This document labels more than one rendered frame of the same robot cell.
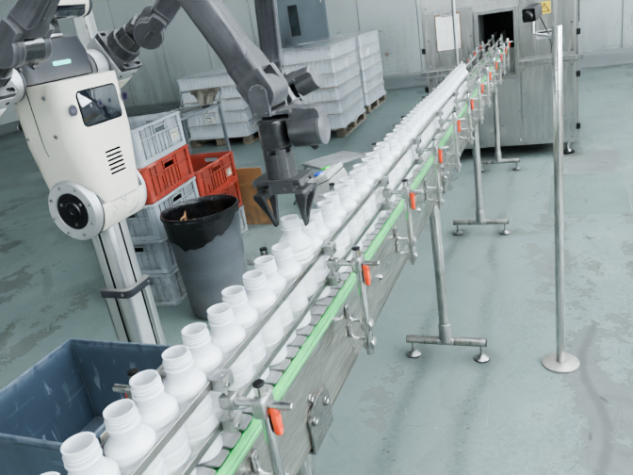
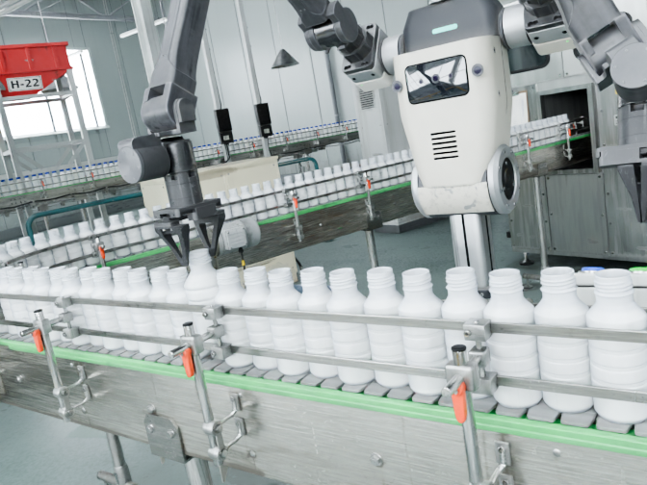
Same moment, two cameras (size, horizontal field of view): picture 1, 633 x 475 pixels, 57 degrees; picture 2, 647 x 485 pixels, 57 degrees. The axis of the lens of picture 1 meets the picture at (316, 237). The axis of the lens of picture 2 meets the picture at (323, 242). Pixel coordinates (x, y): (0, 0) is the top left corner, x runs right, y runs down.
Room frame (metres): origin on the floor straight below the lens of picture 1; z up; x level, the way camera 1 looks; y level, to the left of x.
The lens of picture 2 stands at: (1.51, -0.89, 1.37)
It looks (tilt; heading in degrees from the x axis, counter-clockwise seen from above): 11 degrees down; 103
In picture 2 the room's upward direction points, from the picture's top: 10 degrees counter-clockwise
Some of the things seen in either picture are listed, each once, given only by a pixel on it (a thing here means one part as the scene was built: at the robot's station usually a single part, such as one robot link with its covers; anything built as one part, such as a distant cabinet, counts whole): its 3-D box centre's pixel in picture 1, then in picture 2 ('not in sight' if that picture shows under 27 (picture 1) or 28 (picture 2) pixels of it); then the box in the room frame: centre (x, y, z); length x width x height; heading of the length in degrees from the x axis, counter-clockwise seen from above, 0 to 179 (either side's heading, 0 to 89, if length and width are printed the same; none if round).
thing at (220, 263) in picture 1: (211, 258); not in sight; (3.23, 0.63, 0.32); 0.45 x 0.45 x 0.64
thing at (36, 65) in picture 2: not in sight; (51, 170); (-3.16, 5.45, 1.40); 0.92 x 0.72 x 2.80; 48
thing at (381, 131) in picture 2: not in sight; (399, 147); (0.89, 6.39, 0.96); 0.82 x 0.50 x 1.91; 48
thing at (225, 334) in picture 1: (230, 355); (110, 308); (0.79, 0.16, 1.08); 0.06 x 0.06 x 0.17
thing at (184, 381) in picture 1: (189, 403); (78, 305); (0.69, 0.21, 1.08); 0.06 x 0.06 x 0.17
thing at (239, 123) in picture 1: (234, 103); not in sight; (9.05, 0.89, 0.50); 1.23 x 1.05 x 1.00; 155
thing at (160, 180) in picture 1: (143, 174); not in sight; (3.70, 1.02, 0.78); 0.61 x 0.41 x 0.22; 163
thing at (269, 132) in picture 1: (277, 133); (174, 158); (1.06, 0.04, 1.36); 0.07 x 0.06 x 0.07; 66
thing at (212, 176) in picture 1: (195, 176); not in sight; (4.38, 0.83, 0.55); 0.61 x 0.41 x 0.22; 159
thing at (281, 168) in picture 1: (280, 166); (185, 193); (1.07, 0.04, 1.30); 0.10 x 0.07 x 0.07; 66
